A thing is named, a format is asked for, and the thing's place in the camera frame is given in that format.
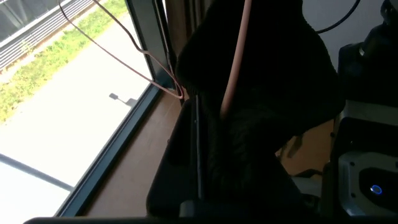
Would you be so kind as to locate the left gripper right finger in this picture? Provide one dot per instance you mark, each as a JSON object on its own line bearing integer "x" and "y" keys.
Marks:
{"x": 286, "y": 199}

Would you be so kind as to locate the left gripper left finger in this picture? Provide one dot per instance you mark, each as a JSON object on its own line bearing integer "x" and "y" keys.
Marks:
{"x": 177, "y": 174}

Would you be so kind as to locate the black garment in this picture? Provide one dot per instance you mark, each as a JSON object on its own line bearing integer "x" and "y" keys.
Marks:
{"x": 280, "y": 77}

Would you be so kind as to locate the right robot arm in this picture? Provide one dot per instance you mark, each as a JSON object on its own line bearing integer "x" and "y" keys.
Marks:
{"x": 382, "y": 34}

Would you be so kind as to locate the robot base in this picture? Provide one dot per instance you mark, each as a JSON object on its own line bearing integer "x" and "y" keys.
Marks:
{"x": 351, "y": 174}

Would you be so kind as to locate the window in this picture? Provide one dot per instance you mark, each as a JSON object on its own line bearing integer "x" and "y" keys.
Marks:
{"x": 112, "y": 155}

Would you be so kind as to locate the brown curtain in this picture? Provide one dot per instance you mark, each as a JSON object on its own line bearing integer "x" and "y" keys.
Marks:
{"x": 177, "y": 25}

